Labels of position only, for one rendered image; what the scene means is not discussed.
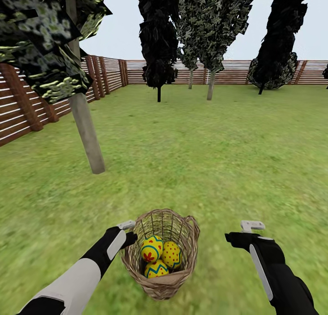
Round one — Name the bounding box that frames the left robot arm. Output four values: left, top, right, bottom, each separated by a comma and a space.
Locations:
16, 220, 139, 315

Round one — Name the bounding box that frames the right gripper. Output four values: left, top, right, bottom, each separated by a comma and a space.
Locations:
225, 232, 260, 251

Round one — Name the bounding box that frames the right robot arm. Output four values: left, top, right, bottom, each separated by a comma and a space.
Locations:
225, 220, 319, 315

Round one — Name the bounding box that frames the easter egg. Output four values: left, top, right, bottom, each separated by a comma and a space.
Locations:
160, 234, 184, 272
143, 259, 169, 279
140, 234, 164, 263

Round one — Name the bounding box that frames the wicker basket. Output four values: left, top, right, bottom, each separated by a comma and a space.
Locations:
120, 208, 200, 301

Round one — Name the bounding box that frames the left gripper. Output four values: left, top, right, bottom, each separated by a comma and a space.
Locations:
120, 231, 139, 251

